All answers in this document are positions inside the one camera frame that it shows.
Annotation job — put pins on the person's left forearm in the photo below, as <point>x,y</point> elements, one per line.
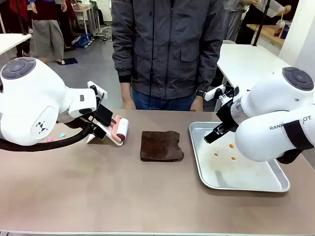
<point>206,78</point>

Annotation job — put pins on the bystander in grey outfit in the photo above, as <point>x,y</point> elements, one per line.
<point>232,22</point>

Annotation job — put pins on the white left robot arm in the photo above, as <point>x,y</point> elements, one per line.
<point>29,98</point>

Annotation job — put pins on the person's left hand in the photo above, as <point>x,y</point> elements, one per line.
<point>198,104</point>

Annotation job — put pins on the brown cloth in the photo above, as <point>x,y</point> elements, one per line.
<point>160,146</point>

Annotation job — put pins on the black pole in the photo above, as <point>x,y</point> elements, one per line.
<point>21,17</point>
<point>261,24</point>

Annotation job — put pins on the large white table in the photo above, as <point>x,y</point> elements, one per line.
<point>241,61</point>

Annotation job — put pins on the person's right hand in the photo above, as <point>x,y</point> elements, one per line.
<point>128,96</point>

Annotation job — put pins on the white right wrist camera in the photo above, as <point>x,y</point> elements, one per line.
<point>212,93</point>

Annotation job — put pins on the black wristwatch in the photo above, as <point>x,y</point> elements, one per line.
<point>200,93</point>

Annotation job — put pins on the wooden table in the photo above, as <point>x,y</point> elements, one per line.
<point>268,33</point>

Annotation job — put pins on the person in grey jacket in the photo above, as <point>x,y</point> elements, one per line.
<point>167,49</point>

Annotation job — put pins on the pink lint roller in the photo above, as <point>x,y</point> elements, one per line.
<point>124,127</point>

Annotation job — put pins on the white desk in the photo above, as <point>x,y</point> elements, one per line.
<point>86,9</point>

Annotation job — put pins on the clear drink cup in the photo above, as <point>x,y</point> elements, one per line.
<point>279,28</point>

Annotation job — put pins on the white folded roller stand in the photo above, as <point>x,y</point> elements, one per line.
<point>91,139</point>

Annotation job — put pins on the bystander in dark clothes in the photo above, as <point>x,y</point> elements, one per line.
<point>9,17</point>

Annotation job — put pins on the blue bag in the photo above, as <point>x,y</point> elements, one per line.
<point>83,40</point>

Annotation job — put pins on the dark blue cup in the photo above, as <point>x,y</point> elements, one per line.
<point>285,32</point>

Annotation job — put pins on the bystander in grey trousers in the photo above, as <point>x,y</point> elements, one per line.
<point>46,37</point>

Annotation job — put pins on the silver metal tray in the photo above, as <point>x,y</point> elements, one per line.
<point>221,172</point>

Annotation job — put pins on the small white table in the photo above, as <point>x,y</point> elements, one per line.
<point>12,41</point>

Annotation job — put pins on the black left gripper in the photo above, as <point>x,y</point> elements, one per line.
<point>88,122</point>

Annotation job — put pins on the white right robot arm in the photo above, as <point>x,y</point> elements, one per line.
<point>261,137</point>

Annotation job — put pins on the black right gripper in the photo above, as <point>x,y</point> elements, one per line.
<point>226,115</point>

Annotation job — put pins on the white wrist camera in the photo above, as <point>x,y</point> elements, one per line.
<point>212,93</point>
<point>99,91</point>

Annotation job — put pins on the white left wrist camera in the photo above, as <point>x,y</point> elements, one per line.
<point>99,91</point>

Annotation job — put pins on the dark blue floor mat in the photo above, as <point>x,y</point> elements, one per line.
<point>70,61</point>

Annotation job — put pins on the person's right forearm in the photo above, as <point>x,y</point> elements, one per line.
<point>123,71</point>

